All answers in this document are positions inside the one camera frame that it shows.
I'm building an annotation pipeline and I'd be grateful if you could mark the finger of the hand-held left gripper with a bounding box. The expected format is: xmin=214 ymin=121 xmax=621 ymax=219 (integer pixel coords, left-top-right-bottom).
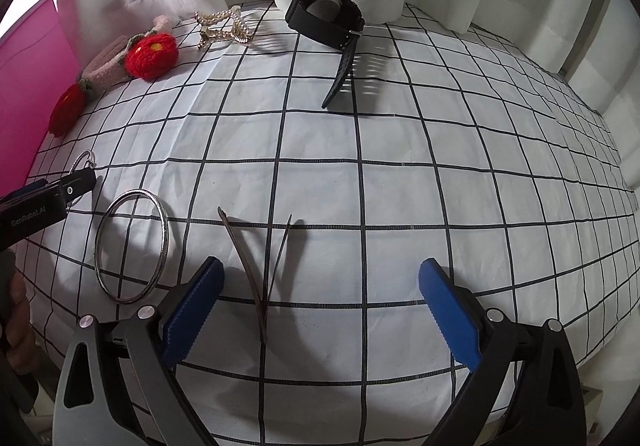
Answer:
xmin=47 ymin=169 xmax=97 ymax=207

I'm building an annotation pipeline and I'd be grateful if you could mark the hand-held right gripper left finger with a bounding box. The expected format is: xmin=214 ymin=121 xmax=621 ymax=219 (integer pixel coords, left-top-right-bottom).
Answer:
xmin=52 ymin=256 xmax=225 ymax=446

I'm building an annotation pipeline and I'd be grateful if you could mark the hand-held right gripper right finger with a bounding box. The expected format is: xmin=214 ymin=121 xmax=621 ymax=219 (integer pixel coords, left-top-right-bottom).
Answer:
xmin=419 ymin=259 xmax=587 ymax=446

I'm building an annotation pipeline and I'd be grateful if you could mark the small silver bangle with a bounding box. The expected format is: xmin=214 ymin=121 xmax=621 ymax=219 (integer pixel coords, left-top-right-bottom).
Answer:
xmin=65 ymin=149 xmax=96 ymax=209

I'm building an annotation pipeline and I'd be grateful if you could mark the metal hair clip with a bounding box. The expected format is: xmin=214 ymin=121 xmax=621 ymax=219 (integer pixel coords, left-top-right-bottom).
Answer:
xmin=217 ymin=206 xmax=294 ymax=344

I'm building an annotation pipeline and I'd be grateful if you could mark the large silver bangle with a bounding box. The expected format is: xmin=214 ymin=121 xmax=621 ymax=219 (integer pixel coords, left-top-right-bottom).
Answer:
xmin=95 ymin=189 xmax=171 ymax=303

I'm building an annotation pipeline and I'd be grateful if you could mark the pink plastic basin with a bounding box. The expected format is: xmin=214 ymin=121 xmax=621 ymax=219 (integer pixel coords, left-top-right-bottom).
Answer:
xmin=0 ymin=0 xmax=83 ymax=199

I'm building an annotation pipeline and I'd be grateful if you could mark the pink headband with red strawberries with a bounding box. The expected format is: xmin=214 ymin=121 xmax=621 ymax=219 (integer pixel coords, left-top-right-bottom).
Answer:
xmin=48 ymin=15 xmax=179 ymax=137

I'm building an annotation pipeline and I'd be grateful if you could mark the black wristwatch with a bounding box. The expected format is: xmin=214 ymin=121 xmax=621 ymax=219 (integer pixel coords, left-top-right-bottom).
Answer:
xmin=285 ymin=0 xmax=363 ymax=110

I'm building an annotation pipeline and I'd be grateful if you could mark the person's left hand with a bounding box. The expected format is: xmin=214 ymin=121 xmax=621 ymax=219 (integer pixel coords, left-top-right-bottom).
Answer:
xmin=4 ymin=270 xmax=36 ymax=373

